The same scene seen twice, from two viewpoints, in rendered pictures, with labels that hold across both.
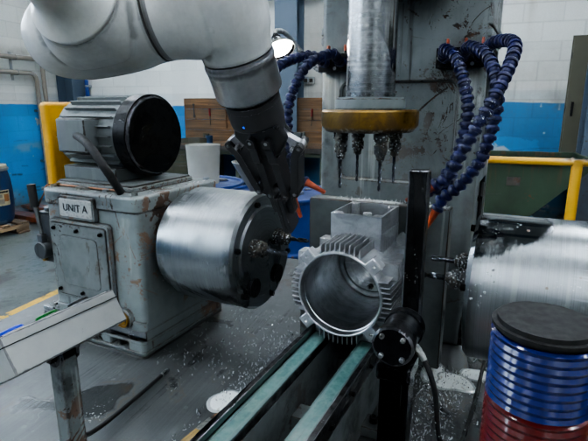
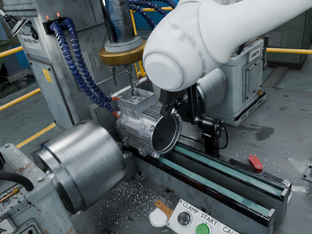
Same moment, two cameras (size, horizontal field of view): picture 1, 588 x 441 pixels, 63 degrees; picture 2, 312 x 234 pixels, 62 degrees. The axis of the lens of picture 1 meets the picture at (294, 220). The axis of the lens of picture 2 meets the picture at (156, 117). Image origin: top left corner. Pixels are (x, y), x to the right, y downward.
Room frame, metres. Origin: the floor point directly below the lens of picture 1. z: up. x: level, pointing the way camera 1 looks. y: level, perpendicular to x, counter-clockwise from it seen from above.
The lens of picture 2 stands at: (0.51, 0.67, 1.56)
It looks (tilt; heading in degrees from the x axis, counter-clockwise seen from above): 30 degrees down; 293
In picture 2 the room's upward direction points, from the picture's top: 11 degrees counter-clockwise
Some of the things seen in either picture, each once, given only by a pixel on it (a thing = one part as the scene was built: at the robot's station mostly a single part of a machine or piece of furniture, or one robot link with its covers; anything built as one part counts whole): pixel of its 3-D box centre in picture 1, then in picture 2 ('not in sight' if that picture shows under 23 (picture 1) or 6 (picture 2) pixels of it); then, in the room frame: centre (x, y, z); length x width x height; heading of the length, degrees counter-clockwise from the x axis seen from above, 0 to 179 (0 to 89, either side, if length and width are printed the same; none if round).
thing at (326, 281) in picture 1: (357, 277); (148, 126); (0.88, -0.12, 1.01); 0.20 x 0.19 x 0.19; 153
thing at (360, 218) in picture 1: (365, 226); (137, 103); (0.92, -0.14, 1.11); 0.12 x 0.11 x 0.07; 153
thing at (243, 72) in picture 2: not in sight; (227, 76); (0.62, -0.66, 0.99); 0.35 x 0.31 x 0.37; 64
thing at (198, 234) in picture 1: (208, 242); (68, 173); (1.04, 0.19, 1.04); 0.37 x 0.25 x 0.25; 64
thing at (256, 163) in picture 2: not in sight; (255, 163); (0.47, -0.19, 0.81); 0.09 x 0.03 x 0.02; 114
